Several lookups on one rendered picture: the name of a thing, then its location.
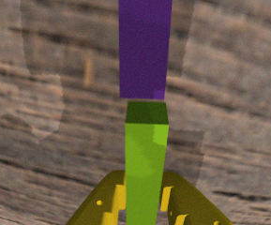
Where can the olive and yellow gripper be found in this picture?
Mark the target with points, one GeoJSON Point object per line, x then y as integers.
{"type": "Point", "coordinates": [184, 203]}

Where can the lime green rod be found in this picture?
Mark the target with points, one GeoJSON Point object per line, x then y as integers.
{"type": "Point", "coordinates": [146, 133]}

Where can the purple rod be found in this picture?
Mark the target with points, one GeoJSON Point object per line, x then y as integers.
{"type": "Point", "coordinates": [144, 35]}

